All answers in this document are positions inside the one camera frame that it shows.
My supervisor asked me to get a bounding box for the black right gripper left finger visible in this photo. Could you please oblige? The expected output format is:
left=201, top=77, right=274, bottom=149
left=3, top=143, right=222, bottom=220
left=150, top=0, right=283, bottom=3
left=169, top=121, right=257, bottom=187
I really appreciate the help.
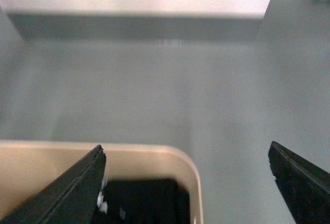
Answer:
left=1, top=145, right=106, bottom=223

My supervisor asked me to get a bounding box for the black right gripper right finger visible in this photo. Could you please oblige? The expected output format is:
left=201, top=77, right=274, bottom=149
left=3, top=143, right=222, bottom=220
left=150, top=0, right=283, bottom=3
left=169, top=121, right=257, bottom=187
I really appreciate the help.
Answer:
left=268, top=141, right=329, bottom=223

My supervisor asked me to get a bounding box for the beige plastic hamper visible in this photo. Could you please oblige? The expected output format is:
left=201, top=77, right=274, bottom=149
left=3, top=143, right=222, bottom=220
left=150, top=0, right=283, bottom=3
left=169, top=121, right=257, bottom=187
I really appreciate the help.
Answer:
left=1, top=140, right=204, bottom=223

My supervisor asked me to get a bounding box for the black printed clothing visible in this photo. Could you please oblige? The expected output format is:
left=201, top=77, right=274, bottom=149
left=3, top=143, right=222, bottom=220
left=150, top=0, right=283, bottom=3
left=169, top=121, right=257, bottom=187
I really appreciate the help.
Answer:
left=91, top=178, right=190, bottom=223

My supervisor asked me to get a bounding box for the white cabinet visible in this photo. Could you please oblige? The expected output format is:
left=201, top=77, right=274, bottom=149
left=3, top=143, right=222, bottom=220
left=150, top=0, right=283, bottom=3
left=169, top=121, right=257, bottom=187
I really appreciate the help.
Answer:
left=1, top=0, right=270, bottom=42

